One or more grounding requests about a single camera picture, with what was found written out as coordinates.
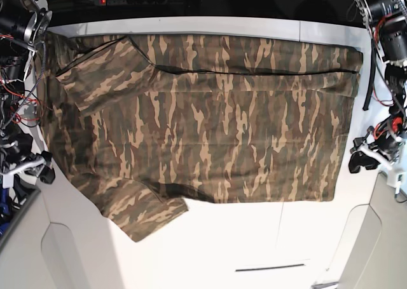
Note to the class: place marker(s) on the camouflage T-shirt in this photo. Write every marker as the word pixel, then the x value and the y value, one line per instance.
pixel 139 123

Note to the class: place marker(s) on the white camera box image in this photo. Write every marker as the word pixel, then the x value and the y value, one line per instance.
pixel 396 178
pixel 7 181

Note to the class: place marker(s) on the white camera box image right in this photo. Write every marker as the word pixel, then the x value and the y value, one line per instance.
pixel 396 178

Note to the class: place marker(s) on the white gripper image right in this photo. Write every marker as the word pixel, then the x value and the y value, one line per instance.
pixel 384 151

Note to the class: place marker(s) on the white camera box image left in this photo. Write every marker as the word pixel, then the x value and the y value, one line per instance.
pixel 7 181

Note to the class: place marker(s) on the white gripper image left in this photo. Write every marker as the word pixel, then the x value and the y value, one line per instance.
pixel 37 165

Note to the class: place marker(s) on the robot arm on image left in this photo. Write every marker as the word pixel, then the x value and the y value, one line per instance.
pixel 23 25

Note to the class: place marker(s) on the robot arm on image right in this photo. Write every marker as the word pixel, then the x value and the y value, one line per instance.
pixel 385 21

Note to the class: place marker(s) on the blue and black items bin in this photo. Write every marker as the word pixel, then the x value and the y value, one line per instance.
pixel 15 203

